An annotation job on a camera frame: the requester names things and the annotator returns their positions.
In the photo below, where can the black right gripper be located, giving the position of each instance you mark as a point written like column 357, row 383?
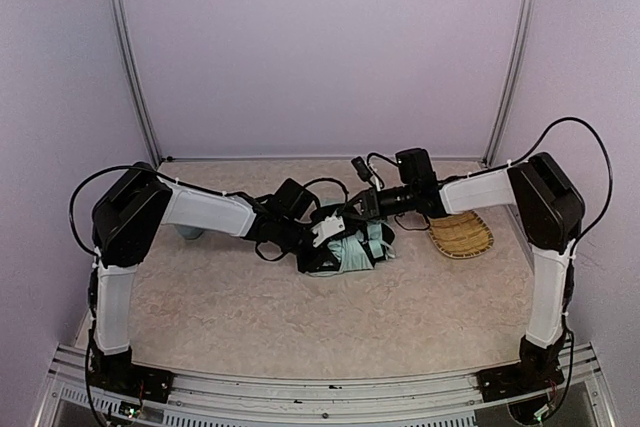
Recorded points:
column 370, row 202

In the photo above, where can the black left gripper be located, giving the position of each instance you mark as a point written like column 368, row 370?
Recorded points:
column 310, row 254

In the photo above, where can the mint green black umbrella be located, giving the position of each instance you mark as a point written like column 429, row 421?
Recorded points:
column 361, row 246

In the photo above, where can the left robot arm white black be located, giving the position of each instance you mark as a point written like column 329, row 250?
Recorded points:
column 128, row 216

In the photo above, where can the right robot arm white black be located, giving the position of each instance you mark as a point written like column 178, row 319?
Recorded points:
column 551, row 212

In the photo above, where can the woven bamboo tray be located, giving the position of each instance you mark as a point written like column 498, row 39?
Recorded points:
column 461, row 236

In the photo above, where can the white blue enamel pitcher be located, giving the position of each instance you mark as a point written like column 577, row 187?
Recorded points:
column 189, row 233

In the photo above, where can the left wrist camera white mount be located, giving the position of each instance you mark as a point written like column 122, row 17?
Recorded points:
column 327, row 229

